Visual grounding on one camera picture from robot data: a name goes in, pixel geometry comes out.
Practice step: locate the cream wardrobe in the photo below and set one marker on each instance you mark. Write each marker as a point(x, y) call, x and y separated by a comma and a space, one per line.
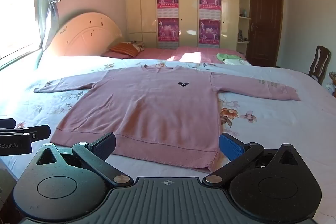
point(147, 3)

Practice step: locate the pink checked bed sheet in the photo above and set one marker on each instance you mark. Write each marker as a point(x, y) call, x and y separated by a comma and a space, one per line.
point(162, 53)

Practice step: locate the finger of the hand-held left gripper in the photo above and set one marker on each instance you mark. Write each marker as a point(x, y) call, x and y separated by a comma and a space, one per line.
point(40, 133)
point(8, 123)

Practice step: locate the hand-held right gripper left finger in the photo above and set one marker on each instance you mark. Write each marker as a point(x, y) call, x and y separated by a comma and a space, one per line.
point(105, 146)

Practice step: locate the cream corner shelf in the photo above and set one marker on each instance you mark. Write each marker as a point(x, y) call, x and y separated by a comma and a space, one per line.
point(244, 18)

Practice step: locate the dark wooden chair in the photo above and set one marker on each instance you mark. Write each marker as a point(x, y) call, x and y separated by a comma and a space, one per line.
point(319, 64)

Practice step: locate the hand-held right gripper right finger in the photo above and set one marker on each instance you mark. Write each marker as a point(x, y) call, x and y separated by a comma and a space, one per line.
point(231, 146)

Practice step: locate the dark brown wooden door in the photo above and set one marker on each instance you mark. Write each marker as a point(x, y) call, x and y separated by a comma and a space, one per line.
point(265, 24)

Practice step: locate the green cloth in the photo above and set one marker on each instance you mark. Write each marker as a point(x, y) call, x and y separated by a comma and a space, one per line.
point(227, 56)

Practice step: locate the window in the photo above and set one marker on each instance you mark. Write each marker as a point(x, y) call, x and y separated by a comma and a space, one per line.
point(18, 8)

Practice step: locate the orange striped pillow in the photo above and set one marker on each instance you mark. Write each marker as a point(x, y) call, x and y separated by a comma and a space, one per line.
point(124, 50)

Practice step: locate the stack of books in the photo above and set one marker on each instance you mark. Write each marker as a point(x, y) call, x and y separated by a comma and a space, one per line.
point(137, 44)

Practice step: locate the cream wooden headboard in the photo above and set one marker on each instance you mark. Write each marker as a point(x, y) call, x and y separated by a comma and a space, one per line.
point(84, 32)

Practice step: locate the floral white bed sheet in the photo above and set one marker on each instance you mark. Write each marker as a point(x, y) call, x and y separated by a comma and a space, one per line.
point(275, 124)

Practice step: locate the pink knit sweater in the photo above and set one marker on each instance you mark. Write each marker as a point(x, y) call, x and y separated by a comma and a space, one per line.
point(157, 108)

